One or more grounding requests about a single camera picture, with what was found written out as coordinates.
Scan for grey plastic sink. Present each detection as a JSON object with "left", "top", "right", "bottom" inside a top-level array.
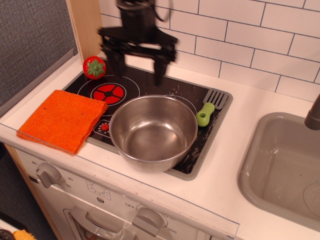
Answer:
[{"left": 238, "top": 112, "right": 320, "bottom": 231}]

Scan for grey left oven knob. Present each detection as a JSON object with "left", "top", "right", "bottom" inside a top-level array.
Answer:
[{"left": 36, "top": 163, "right": 62, "bottom": 189}]

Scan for grey right oven knob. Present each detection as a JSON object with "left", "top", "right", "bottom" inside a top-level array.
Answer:
[{"left": 132, "top": 207, "right": 164, "bottom": 237}]

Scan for metal pot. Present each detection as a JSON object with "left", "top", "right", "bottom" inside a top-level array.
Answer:
[{"left": 109, "top": 95, "right": 198, "bottom": 173}]

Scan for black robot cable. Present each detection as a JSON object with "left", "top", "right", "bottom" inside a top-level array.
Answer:
[{"left": 153, "top": 0, "right": 175, "bottom": 22}]

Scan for orange folded cloth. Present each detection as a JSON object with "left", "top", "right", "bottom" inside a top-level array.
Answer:
[{"left": 16, "top": 90, "right": 108, "bottom": 155}]

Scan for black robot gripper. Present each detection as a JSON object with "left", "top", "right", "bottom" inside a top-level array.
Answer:
[{"left": 98, "top": 4, "right": 178, "bottom": 86}]

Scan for grey oven door handle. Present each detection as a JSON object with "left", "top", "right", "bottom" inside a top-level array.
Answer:
[{"left": 70, "top": 207, "right": 125, "bottom": 240}]

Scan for black toy stovetop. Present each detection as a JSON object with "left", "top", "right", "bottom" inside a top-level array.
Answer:
[{"left": 64, "top": 66, "right": 233, "bottom": 181}]

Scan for red toy strawberry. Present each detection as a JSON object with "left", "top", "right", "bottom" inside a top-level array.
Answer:
[{"left": 82, "top": 56, "right": 106, "bottom": 80}]

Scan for green handled grey spatula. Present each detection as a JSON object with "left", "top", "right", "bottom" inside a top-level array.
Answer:
[{"left": 195, "top": 88, "right": 229, "bottom": 127}]

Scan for grey faucet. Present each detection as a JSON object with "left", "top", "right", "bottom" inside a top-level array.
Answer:
[{"left": 304, "top": 95, "right": 320, "bottom": 131}]

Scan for grey oven knob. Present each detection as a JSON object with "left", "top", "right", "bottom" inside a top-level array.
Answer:
[
  {"left": 132, "top": 207, "right": 164, "bottom": 237},
  {"left": 36, "top": 163, "right": 62, "bottom": 189}
]

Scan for orange object on floor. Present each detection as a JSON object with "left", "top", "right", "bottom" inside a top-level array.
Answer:
[{"left": 0, "top": 229, "right": 36, "bottom": 240}]

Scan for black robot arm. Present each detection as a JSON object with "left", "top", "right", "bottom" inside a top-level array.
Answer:
[{"left": 98, "top": 0, "right": 178, "bottom": 86}]

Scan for white toy oven front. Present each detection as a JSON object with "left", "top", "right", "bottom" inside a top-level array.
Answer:
[{"left": 16, "top": 150, "right": 239, "bottom": 240}]

